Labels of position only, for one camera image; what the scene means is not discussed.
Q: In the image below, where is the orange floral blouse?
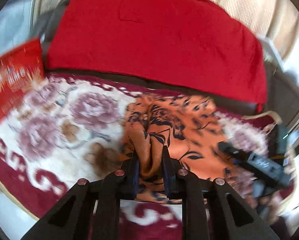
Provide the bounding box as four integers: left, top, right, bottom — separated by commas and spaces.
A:
122, 94, 238, 204

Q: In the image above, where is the red blanket on sofa back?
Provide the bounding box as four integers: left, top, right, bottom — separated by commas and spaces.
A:
46, 0, 267, 109

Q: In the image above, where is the white standing air conditioner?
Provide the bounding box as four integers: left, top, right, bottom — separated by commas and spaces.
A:
0, 0, 32, 55

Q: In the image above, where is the floral plush seat blanket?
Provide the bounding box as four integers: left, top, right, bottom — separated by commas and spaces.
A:
0, 74, 277, 239

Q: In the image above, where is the dark leather sofa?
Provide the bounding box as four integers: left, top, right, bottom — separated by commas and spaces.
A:
30, 0, 299, 130

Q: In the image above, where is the red gift box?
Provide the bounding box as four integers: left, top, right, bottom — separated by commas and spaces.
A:
0, 38, 45, 122

